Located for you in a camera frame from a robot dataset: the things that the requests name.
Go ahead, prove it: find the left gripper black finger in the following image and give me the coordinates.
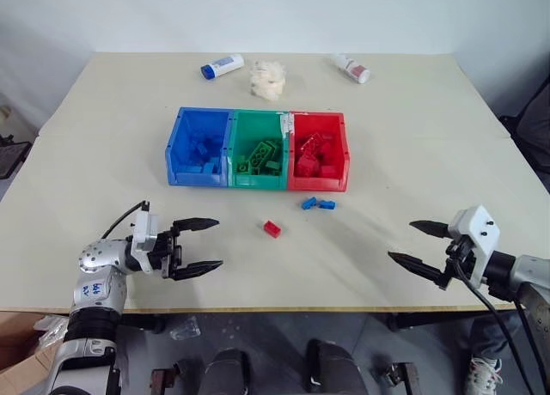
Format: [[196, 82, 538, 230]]
[[174, 259, 225, 282], [171, 216, 221, 235]]

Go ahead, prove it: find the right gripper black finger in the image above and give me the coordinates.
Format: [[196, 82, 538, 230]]
[[408, 219, 452, 240], [387, 251, 453, 290]]

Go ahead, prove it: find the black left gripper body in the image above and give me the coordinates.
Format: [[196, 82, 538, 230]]
[[149, 226, 185, 281]]

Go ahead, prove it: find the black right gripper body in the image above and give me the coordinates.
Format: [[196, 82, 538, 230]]
[[444, 235, 479, 285]]

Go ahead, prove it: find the clear plastic bag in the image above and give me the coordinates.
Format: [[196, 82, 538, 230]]
[[168, 314, 203, 342], [33, 314, 70, 341]]

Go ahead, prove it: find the blue jeans leg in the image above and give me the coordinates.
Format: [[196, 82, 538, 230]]
[[467, 313, 522, 362]]

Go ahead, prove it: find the large green toy block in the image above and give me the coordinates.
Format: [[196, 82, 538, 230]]
[[246, 138, 285, 165]]

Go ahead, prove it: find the blue plastic bin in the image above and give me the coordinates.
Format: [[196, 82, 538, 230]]
[[165, 106, 235, 187]]

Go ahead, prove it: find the dark rounded shape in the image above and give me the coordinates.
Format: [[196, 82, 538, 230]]
[[305, 338, 367, 395], [203, 347, 254, 395]]

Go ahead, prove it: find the green plastic bin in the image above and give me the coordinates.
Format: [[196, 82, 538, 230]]
[[225, 109, 294, 191]]

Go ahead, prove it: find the white sneaker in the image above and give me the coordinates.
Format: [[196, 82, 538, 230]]
[[465, 355, 504, 395]]

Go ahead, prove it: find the long red toy block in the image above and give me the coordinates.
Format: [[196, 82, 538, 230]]
[[298, 132, 324, 154]]

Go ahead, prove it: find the black office chair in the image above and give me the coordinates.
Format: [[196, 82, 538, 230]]
[[499, 74, 550, 191]]

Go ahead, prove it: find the red plastic bin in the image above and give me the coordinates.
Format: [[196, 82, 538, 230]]
[[286, 111, 351, 193]]

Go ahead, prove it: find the crumpled white plastic bag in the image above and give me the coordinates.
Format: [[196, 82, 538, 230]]
[[248, 58, 289, 101]]

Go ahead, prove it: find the white bottle with blue cap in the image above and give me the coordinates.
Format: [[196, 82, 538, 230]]
[[199, 53, 246, 82]]

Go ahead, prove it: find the brown cardboard box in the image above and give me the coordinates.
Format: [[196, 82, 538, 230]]
[[0, 312, 68, 395]]

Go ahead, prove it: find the black equipment case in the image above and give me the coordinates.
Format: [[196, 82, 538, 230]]
[[0, 133, 34, 182]]

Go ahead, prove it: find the white bottle with red label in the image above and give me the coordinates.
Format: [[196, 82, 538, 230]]
[[331, 52, 372, 85]]

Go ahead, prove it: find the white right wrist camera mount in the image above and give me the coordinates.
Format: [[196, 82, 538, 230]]
[[447, 204, 504, 281]]

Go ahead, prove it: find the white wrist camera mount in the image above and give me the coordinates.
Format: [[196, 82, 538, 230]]
[[447, 204, 504, 281], [130, 201, 161, 259]]

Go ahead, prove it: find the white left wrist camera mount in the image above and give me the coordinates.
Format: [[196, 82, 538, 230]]
[[130, 201, 161, 259]]

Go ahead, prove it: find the black table frame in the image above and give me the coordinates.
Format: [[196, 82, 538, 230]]
[[122, 311, 517, 334]]

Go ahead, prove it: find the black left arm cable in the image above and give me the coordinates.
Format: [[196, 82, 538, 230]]
[[101, 200, 151, 240]]

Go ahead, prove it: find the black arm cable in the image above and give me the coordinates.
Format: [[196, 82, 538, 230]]
[[455, 257, 523, 395], [101, 200, 151, 240], [513, 298, 549, 395]]

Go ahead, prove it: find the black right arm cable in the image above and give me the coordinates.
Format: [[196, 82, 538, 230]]
[[513, 298, 549, 395], [455, 257, 523, 395]]

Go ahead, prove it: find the brown metal floor bracket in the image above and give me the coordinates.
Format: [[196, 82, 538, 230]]
[[149, 360, 191, 395], [383, 362, 421, 395]]

